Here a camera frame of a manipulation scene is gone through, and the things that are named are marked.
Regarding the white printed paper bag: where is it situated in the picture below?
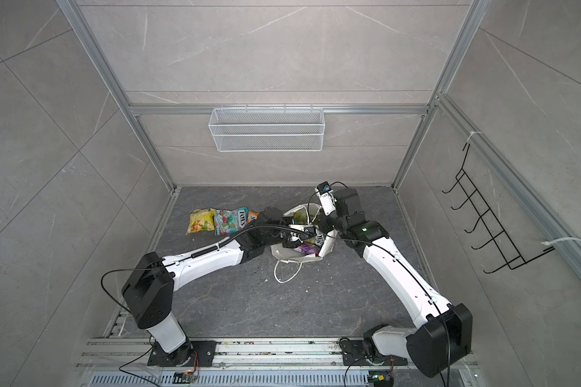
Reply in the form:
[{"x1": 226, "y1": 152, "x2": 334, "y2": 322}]
[{"x1": 271, "y1": 203, "x2": 338, "y2": 284}]

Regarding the purple Fox's berries candy bag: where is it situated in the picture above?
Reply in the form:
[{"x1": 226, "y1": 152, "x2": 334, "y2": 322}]
[{"x1": 295, "y1": 243, "x2": 321, "y2": 256}]

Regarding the pink Fox's fruit candy bag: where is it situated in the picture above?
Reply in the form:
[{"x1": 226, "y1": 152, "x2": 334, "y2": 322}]
[{"x1": 247, "y1": 211, "x2": 259, "y2": 223}]

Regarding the green Fox's mint candy bag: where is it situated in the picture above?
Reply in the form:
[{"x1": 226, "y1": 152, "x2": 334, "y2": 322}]
[{"x1": 214, "y1": 207, "x2": 249, "y2": 235}]

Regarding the yellow chips snack bag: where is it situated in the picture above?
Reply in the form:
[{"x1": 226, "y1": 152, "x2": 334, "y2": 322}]
[{"x1": 187, "y1": 208, "x2": 216, "y2": 235}]

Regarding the green yellow Fox's candy bag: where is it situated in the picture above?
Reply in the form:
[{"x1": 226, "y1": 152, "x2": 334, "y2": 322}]
[{"x1": 293, "y1": 208, "x2": 311, "y2": 225}]

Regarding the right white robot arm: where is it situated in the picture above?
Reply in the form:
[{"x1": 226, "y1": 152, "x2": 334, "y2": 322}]
[{"x1": 315, "y1": 182, "x2": 473, "y2": 377}]

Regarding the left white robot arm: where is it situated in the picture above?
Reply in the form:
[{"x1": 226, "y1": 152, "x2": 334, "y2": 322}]
[{"x1": 121, "y1": 207, "x2": 316, "y2": 355}]

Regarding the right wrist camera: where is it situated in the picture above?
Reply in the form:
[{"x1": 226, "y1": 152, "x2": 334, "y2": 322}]
[{"x1": 316, "y1": 182, "x2": 336, "y2": 215}]

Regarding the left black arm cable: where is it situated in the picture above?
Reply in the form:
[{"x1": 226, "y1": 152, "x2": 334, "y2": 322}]
[{"x1": 188, "y1": 223, "x2": 311, "y2": 260}]

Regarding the white wire mesh basket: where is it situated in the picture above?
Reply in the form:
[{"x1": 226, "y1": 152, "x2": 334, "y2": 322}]
[{"x1": 208, "y1": 107, "x2": 326, "y2": 153}]

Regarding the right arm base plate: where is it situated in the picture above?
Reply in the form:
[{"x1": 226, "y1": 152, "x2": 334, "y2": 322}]
[{"x1": 337, "y1": 337, "x2": 408, "y2": 367}]

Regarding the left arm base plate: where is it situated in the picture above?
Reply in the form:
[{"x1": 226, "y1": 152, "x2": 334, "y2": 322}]
[{"x1": 147, "y1": 340, "x2": 217, "y2": 367}]

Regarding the black wire hook rack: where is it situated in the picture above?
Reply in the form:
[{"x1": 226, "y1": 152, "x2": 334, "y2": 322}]
[{"x1": 442, "y1": 144, "x2": 555, "y2": 275}]

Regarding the aluminium mounting rail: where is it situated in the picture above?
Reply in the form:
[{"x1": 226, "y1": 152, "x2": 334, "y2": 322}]
[{"x1": 74, "y1": 337, "x2": 486, "y2": 386}]

